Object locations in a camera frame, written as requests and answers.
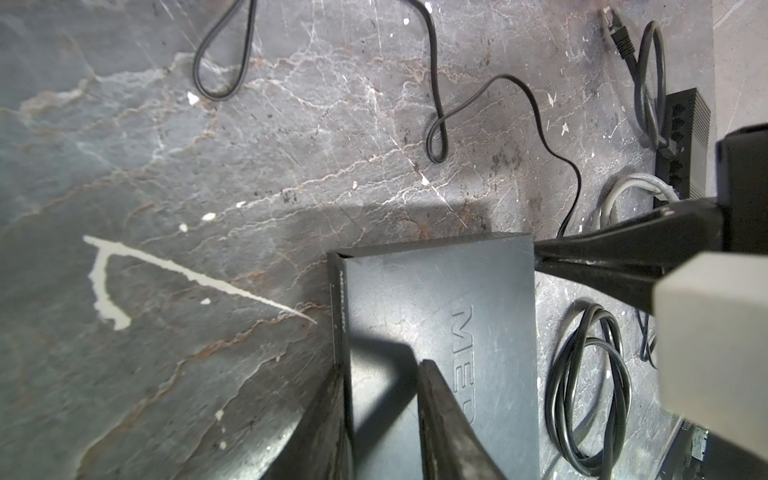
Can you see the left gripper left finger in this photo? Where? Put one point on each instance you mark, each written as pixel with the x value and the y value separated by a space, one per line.
pixel 319 447

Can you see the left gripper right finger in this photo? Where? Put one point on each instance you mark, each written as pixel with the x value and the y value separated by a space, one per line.
pixel 450 448

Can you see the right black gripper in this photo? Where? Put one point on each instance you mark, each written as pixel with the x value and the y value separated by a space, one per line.
pixel 670 235

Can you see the black perforated box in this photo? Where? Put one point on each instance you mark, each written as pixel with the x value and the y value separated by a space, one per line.
pixel 466 303

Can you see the black ribbed network switch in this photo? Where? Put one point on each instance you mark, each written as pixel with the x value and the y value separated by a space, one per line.
pixel 686 124

